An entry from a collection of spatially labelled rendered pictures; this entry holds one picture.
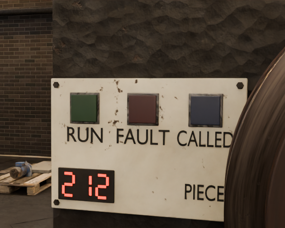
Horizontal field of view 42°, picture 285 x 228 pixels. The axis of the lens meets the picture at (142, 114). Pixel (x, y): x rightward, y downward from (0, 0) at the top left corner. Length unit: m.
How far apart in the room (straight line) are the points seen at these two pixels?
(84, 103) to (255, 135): 0.25
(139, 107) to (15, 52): 7.15
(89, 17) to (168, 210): 0.28
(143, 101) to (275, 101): 0.19
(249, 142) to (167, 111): 0.16
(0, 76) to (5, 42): 0.65
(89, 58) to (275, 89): 0.28
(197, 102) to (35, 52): 6.97
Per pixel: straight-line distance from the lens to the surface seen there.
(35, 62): 7.36
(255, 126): 0.34
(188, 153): 0.48
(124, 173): 0.50
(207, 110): 0.46
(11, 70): 7.61
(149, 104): 0.47
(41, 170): 5.24
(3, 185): 4.92
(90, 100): 0.50
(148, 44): 0.50
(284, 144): 0.32
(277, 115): 0.34
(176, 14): 0.50
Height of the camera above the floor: 1.22
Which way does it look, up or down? 3 degrees down
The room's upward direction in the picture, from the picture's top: 1 degrees clockwise
